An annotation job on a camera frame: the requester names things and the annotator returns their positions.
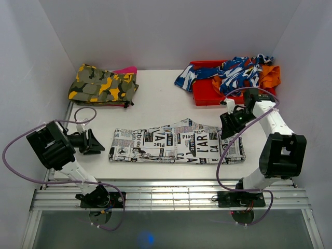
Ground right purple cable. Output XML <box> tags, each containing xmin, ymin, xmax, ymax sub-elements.
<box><xmin>207</xmin><ymin>87</ymin><xmax>281</xmax><ymax>227</ymax></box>

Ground newspaper print trousers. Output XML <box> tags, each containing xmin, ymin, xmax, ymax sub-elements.
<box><xmin>108</xmin><ymin>118</ymin><xmax>246</xmax><ymax>164</ymax></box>

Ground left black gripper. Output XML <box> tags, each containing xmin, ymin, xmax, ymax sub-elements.
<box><xmin>66</xmin><ymin>128</ymin><xmax>105</xmax><ymax>155</ymax></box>

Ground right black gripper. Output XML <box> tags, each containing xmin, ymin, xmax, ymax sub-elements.
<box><xmin>219</xmin><ymin>109</ymin><xmax>256</xmax><ymax>140</ymax></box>

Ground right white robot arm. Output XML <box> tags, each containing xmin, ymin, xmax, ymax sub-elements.
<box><xmin>217</xmin><ymin>87</ymin><xmax>307</xmax><ymax>208</ymax></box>

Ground camouflage folded trousers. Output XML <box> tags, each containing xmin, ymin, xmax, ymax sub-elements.
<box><xmin>68</xmin><ymin>64</ymin><xmax>139</xmax><ymax>108</ymax></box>

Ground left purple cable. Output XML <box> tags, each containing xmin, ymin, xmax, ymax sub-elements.
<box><xmin>2</xmin><ymin>107</ymin><xmax>127</xmax><ymax>232</ymax></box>

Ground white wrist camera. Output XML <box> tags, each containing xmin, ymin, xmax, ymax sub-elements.
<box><xmin>76</xmin><ymin>123</ymin><xmax>86</xmax><ymax>134</ymax></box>
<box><xmin>220</xmin><ymin>98</ymin><xmax>236</xmax><ymax>114</ymax></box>

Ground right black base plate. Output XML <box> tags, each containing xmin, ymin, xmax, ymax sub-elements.
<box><xmin>216</xmin><ymin>191</ymin><xmax>266</xmax><ymax>208</ymax></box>

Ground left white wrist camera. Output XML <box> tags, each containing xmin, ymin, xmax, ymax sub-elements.
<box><xmin>76</xmin><ymin>123</ymin><xmax>86</xmax><ymax>134</ymax></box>

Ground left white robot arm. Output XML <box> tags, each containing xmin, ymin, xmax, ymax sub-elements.
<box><xmin>26</xmin><ymin>121</ymin><xmax>110</xmax><ymax>208</ymax></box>

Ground blue white patterned trousers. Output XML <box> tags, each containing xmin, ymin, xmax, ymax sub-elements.
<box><xmin>174</xmin><ymin>53</ymin><xmax>274</xmax><ymax>95</ymax></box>

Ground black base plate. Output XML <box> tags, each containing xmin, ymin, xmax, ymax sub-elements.
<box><xmin>216</xmin><ymin>191</ymin><xmax>266</xmax><ymax>208</ymax></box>
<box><xmin>79</xmin><ymin>191</ymin><xmax>127</xmax><ymax>209</ymax></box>

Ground pink folded trousers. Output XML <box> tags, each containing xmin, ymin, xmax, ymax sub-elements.
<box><xmin>113</xmin><ymin>66</ymin><xmax>137</xmax><ymax>74</ymax></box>

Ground orange trousers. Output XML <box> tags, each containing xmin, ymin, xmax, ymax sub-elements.
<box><xmin>212</xmin><ymin>65</ymin><xmax>281</xmax><ymax>96</ymax></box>

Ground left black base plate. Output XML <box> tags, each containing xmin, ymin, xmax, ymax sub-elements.
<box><xmin>79</xmin><ymin>191</ymin><xmax>127</xmax><ymax>209</ymax></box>

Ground aluminium rail frame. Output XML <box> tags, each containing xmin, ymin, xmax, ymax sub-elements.
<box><xmin>21</xmin><ymin>103</ymin><xmax>325</xmax><ymax>249</ymax></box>

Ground purple cable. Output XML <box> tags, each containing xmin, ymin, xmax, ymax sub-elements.
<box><xmin>207</xmin><ymin>87</ymin><xmax>281</xmax><ymax>227</ymax></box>
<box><xmin>2</xmin><ymin>107</ymin><xmax>127</xmax><ymax>232</ymax></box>

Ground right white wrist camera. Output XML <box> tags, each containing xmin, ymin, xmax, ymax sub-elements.
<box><xmin>220</xmin><ymin>98</ymin><xmax>236</xmax><ymax>114</ymax></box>

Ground red plastic tray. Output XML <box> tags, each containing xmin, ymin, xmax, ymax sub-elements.
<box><xmin>191</xmin><ymin>60</ymin><xmax>276</xmax><ymax>106</ymax></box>

